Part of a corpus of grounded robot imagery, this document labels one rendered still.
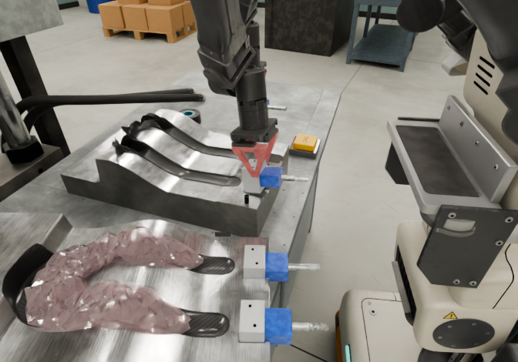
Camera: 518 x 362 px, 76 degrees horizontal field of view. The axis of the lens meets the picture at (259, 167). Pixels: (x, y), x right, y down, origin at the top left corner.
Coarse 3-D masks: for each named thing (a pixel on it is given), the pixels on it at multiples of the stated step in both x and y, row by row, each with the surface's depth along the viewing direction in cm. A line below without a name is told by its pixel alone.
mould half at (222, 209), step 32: (192, 128) 89; (96, 160) 73; (128, 160) 73; (192, 160) 80; (224, 160) 80; (96, 192) 79; (128, 192) 75; (160, 192) 72; (192, 192) 71; (224, 192) 70; (224, 224) 71; (256, 224) 68
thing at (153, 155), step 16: (128, 128) 80; (160, 128) 83; (176, 128) 86; (112, 144) 78; (128, 144) 86; (144, 144) 77; (192, 144) 85; (160, 160) 77; (176, 176) 75; (192, 176) 76; (208, 176) 76; (224, 176) 75
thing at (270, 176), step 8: (256, 160) 70; (264, 160) 70; (264, 168) 69; (272, 168) 69; (280, 168) 69; (248, 176) 67; (264, 176) 67; (272, 176) 66; (280, 176) 67; (288, 176) 67; (296, 176) 66; (248, 184) 68; (256, 184) 68; (264, 184) 67; (272, 184) 67; (280, 184) 67; (248, 192) 69; (256, 192) 68
